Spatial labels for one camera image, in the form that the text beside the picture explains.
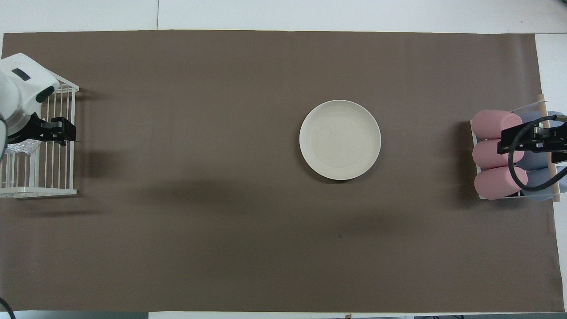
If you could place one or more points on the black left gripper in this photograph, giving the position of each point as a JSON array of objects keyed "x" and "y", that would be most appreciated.
[{"x": 40, "y": 130}]

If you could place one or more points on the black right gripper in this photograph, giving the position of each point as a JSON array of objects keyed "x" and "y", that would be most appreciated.
[{"x": 553, "y": 141}]

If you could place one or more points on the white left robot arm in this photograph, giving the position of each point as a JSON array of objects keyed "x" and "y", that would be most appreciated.
[{"x": 22, "y": 88}]

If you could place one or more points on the cream round plate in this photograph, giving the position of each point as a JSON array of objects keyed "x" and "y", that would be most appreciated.
[{"x": 340, "y": 139}]

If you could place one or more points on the pink plastic cup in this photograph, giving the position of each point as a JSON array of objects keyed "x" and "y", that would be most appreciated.
[
  {"x": 494, "y": 182},
  {"x": 491, "y": 124},
  {"x": 487, "y": 154}
]

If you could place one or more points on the blue plastic cup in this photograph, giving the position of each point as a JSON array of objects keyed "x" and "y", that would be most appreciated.
[
  {"x": 533, "y": 160},
  {"x": 531, "y": 118},
  {"x": 538, "y": 179}
]

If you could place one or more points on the white cup holder rack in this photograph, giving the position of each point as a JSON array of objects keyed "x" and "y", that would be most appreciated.
[{"x": 548, "y": 146}]

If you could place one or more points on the brown table mat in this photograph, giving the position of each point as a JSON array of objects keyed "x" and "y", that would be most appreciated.
[{"x": 221, "y": 177}]

